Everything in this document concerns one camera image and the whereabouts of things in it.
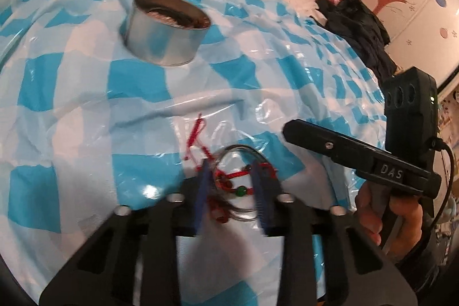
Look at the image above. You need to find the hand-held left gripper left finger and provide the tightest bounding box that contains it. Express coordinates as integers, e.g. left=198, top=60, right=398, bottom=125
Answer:
left=39, top=159, right=216, bottom=306

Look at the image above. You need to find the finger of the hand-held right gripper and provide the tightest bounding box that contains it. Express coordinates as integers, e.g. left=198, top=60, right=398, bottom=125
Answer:
left=283, top=120, right=376, bottom=172

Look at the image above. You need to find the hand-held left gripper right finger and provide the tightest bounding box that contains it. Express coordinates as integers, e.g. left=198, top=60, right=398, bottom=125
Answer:
left=251, top=163, right=421, bottom=306

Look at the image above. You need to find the silver bangle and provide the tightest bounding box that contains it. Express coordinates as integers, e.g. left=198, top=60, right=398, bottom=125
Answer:
left=211, top=145, right=273, bottom=224

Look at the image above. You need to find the red cord bracelet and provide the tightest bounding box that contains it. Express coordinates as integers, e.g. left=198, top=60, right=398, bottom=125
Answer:
left=184, top=114, right=278, bottom=224

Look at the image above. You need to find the round metal tin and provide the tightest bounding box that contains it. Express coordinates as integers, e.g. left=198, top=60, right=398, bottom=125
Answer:
left=120, top=0, right=211, bottom=67

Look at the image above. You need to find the person's right forearm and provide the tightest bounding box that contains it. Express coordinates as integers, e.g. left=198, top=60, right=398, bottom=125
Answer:
left=391, top=241, right=452, bottom=306

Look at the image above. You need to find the person's right hand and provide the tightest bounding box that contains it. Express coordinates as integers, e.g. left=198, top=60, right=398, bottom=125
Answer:
left=354, top=183, right=433, bottom=256

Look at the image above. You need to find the white cabinet with tree sticker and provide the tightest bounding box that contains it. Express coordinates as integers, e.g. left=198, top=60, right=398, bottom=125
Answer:
left=349, top=0, right=459, bottom=88

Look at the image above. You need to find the dark cloth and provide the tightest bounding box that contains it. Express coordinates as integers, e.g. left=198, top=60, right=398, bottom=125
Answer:
left=310, top=0, right=397, bottom=77

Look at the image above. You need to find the blue checkered plastic sheet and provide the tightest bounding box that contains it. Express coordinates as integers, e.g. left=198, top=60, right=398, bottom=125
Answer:
left=0, top=0, right=395, bottom=306

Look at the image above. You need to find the black cable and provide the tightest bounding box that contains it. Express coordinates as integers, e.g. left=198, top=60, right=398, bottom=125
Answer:
left=430, top=137, right=458, bottom=256

